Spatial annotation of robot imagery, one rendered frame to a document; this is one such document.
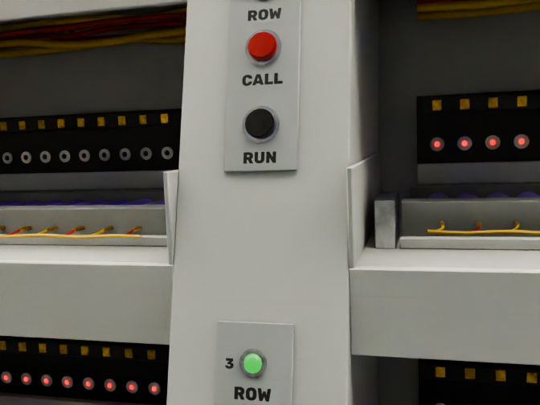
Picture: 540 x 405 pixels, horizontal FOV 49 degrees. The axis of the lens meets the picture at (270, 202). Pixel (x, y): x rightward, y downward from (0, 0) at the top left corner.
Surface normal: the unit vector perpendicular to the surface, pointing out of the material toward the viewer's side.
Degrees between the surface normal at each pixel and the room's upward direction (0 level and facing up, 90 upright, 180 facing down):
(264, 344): 90
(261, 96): 90
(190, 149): 90
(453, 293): 105
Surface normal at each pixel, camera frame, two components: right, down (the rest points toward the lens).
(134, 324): -0.25, 0.12
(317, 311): -0.25, -0.14
